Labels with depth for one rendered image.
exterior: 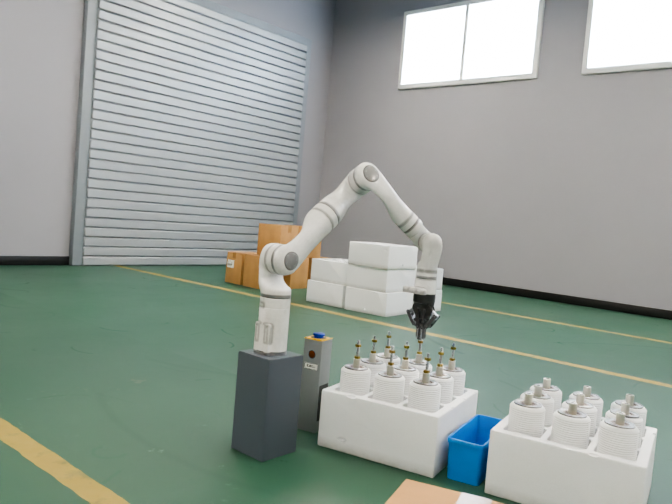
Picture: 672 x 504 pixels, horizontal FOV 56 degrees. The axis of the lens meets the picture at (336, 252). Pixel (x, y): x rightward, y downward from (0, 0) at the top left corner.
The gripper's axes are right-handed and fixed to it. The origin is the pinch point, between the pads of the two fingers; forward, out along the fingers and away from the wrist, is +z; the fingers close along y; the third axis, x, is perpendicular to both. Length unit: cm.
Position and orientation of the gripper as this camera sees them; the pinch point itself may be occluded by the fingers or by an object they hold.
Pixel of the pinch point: (420, 334)
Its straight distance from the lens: 221.1
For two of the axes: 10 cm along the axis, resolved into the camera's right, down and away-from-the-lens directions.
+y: -7.2, -1.0, 6.9
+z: -0.9, 9.9, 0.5
